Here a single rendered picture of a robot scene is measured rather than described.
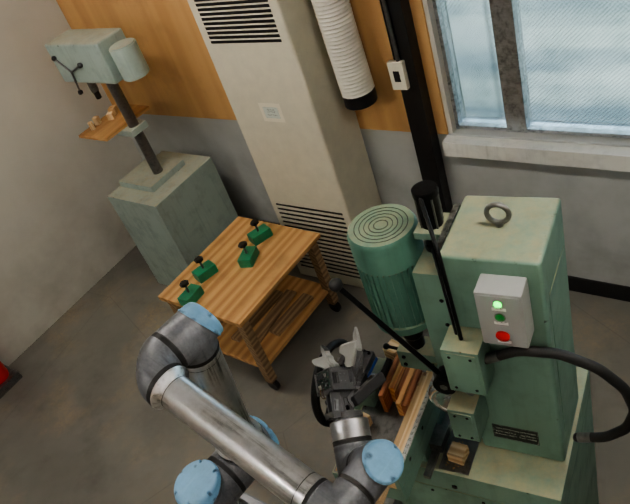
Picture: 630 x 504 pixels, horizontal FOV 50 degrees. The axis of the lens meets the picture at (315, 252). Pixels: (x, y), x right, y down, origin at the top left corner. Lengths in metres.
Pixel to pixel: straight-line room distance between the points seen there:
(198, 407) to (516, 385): 0.77
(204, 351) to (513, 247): 0.77
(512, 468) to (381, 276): 0.67
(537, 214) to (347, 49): 1.62
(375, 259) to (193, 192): 2.47
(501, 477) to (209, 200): 2.62
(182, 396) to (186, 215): 2.46
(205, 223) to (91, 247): 0.99
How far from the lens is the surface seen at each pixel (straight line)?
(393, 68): 3.00
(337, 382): 1.59
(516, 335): 1.52
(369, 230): 1.64
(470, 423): 1.78
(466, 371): 1.63
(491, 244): 1.50
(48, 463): 3.87
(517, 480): 1.97
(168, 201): 3.85
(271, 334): 3.46
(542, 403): 1.79
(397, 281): 1.65
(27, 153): 4.44
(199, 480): 2.11
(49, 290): 4.64
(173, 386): 1.60
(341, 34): 2.97
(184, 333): 1.66
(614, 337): 3.33
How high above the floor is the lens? 2.49
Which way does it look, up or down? 37 degrees down
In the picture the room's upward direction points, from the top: 21 degrees counter-clockwise
